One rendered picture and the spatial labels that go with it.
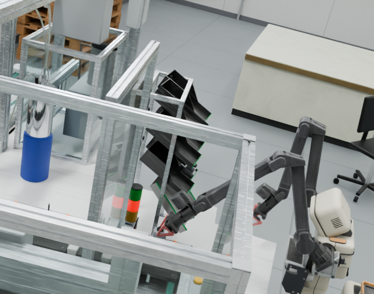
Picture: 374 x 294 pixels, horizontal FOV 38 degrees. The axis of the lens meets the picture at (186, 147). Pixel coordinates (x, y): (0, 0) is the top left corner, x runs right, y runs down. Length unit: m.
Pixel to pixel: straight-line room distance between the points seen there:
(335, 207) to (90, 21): 1.75
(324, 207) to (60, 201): 1.38
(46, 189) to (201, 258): 2.31
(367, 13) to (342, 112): 6.27
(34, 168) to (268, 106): 4.36
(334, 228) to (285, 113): 4.54
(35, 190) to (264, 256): 1.28
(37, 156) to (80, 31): 0.79
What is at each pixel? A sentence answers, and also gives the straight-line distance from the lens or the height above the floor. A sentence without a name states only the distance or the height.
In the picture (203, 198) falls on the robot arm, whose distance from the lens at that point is 2.31.
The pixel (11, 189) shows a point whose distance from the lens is 3.07.
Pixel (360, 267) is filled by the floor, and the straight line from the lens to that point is 4.82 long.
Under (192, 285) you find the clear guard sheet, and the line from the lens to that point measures 0.88.
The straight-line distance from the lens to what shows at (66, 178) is 3.21.
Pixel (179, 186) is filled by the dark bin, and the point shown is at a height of 1.21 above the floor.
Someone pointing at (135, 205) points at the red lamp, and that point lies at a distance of 2.15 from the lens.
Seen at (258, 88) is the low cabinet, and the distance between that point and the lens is 6.91.
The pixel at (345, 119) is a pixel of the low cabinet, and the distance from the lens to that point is 6.95.
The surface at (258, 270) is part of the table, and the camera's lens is 2.82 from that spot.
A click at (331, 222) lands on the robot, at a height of 1.30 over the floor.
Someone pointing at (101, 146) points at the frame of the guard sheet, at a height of 1.85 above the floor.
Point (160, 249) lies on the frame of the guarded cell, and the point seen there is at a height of 1.99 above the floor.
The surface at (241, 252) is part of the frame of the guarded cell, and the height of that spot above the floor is 1.98.
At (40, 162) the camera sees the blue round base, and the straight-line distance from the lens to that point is 3.08.
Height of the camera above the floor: 2.48
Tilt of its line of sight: 25 degrees down
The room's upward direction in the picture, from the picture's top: 13 degrees clockwise
